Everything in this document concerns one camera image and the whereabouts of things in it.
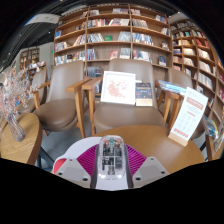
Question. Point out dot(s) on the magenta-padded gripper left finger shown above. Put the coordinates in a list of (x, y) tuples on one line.
[(85, 161)]

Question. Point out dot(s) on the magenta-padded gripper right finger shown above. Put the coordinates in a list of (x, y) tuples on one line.
[(138, 161)]

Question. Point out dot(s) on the transparent computer mouse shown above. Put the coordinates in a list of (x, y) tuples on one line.
[(111, 156)]

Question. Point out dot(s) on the brown cushioned wooden armchair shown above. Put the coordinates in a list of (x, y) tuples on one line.
[(126, 115), (39, 80), (180, 78), (58, 113)]

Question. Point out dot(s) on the round wooden side table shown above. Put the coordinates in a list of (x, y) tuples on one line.
[(23, 143), (215, 151)]

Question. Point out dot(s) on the dark covered book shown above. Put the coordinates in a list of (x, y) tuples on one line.
[(144, 94)]

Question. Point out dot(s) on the white sign on wooden base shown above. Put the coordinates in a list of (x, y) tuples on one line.
[(188, 115)]

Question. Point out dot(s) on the white framed floral picture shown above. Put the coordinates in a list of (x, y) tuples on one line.
[(118, 87)]

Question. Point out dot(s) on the stack of colourful books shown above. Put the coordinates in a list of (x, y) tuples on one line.
[(210, 126)]

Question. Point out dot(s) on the light blue flat books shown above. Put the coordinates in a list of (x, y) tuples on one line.
[(171, 87)]

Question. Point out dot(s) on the small distant wooden bookshelf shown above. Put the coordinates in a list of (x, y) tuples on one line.
[(29, 57)]

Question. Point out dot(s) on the tall wooden bookshelf with books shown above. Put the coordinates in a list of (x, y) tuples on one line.
[(110, 36)]

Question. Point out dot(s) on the white hanging ceiling panel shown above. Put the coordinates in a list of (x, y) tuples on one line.
[(43, 19)]

